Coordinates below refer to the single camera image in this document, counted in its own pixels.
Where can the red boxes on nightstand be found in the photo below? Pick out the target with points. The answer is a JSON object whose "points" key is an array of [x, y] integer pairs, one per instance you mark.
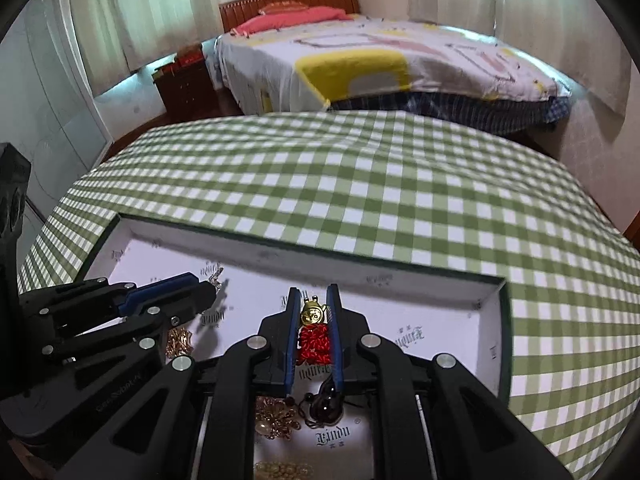
{"points": [[189, 57]]}

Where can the white curtain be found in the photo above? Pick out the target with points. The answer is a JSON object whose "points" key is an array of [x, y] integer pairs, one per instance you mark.
{"points": [[550, 10], [150, 5]]}

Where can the dark green jewelry tray box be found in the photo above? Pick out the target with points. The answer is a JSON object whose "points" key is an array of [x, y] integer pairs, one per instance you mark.
{"points": [[350, 270]]}

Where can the wooden bed headboard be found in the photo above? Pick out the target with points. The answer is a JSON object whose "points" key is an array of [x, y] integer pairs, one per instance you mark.
{"points": [[240, 10]]}

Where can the gold charm with red knot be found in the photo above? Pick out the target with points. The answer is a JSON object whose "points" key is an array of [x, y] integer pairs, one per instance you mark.
{"points": [[312, 315]]}

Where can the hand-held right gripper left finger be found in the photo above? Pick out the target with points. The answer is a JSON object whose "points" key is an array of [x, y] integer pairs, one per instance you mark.
{"points": [[290, 340]]}

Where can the dark wooden nightstand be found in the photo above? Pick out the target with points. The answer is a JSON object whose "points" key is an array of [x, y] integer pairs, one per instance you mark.
{"points": [[182, 90]]}

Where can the wooden door frame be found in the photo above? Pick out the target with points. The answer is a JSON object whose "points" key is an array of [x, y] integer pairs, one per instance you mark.
{"points": [[632, 227]]}

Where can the bed with patterned cover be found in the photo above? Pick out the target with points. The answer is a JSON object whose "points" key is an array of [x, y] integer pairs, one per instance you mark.
{"points": [[450, 60]]}

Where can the silver crystal brooch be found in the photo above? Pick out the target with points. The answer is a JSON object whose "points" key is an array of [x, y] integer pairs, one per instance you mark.
{"points": [[217, 282]]}

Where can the large pearl gold brooch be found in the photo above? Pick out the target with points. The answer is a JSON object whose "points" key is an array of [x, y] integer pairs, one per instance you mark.
{"points": [[272, 417]]}

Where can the plain pink pillow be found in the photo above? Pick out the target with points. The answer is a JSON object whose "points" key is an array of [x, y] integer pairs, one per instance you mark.
{"points": [[300, 17]]}

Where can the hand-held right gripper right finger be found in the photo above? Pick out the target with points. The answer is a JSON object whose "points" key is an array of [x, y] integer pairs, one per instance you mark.
{"points": [[334, 340]]}

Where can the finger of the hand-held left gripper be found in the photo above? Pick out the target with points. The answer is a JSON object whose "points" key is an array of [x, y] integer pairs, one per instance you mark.
{"points": [[160, 287], [185, 305]]}

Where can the patterned pink pillow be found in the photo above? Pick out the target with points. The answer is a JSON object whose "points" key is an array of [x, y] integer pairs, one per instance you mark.
{"points": [[282, 6]]}

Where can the blue plaid bed sheet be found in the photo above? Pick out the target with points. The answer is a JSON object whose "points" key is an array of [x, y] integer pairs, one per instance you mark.
{"points": [[475, 112]]}

